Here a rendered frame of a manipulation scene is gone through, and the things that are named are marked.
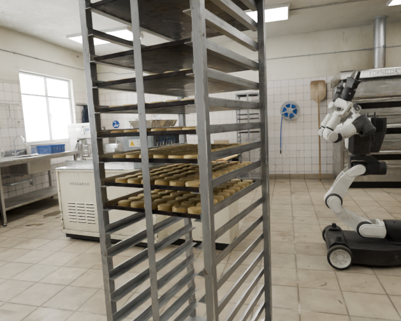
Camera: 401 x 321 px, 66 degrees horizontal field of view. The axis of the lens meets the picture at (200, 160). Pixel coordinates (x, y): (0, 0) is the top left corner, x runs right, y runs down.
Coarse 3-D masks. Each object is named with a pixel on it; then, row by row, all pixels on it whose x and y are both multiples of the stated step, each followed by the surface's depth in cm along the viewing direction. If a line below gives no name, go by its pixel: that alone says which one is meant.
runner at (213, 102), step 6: (210, 102) 101; (216, 102) 105; (222, 102) 109; (228, 102) 114; (234, 102) 118; (240, 102) 124; (246, 102) 130; (252, 102) 137; (240, 108) 130; (246, 108) 133; (252, 108) 137; (258, 108) 144
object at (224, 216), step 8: (224, 208) 298; (232, 208) 307; (168, 216) 323; (216, 216) 303; (224, 216) 299; (232, 216) 307; (176, 224) 321; (192, 224) 314; (200, 224) 310; (216, 224) 304; (168, 232) 326; (192, 232) 315; (200, 232) 311; (232, 232) 307; (176, 240) 327; (184, 240) 323; (200, 240) 313; (216, 240) 306; (224, 240) 303; (232, 240) 308; (216, 248) 310
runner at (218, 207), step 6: (258, 180) 146; (252, 186) 138; (258, 186) 146; (240, 192) 125; (246, 192) 131; (228, 198) 115; (234, 198) 120; (216, 204) 106; (222, 204) 110; (228, 204) 115; (216, 210) 106
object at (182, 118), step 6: (180, 120) 167; (180, 138) 168; (186, 138) 169; (186, 222) 173; (186, 234) 174; (186, 240) 174; (192, 246) 176; (186, 252) 176; (192, 252) 176; (192, 264) 176; (192, 282) 177; (192, 300) 178; (192, 312) 179
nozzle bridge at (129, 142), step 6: (126, 138) 309; (132, 138) 306; (138, 138) 303; (150, 138) 298; (156, 138) 324; (162, 138) 335; (126, 144) 309; (132, 144) 307; (138, 144) 304; (150, 144) 299; (126, 150) 310; (138, 162) 307; (138, 168) 308
